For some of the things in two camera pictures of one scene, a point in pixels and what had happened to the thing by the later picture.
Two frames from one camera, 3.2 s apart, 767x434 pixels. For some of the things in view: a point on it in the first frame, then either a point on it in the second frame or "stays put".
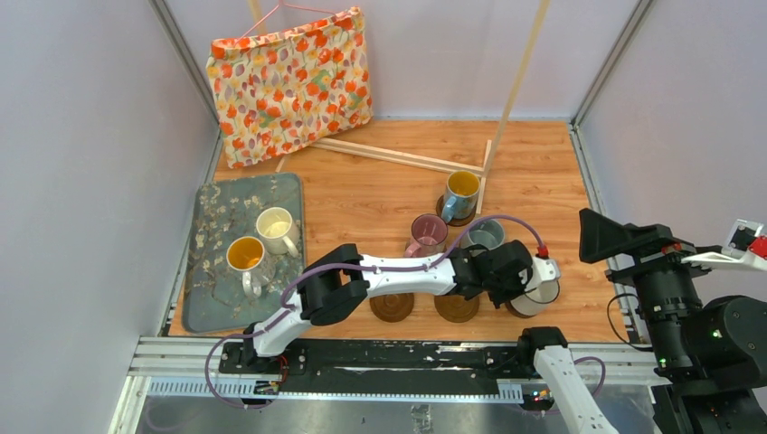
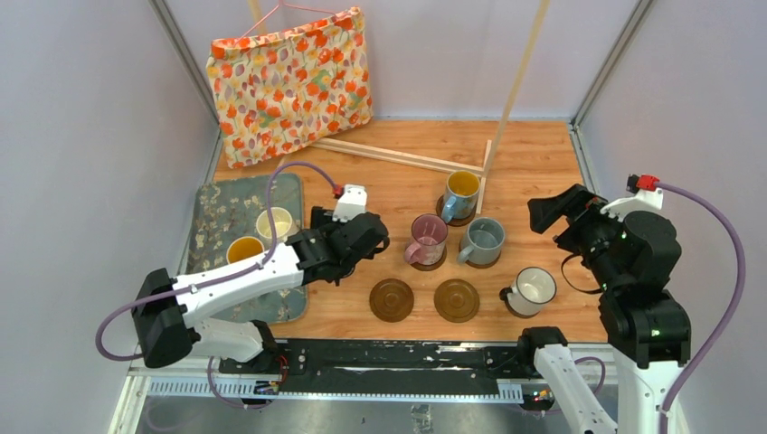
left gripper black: (523, 279) -> (322, 221)
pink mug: (429, 234) stays put
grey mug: (487, 232) stays put
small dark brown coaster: (509, 306) stays put
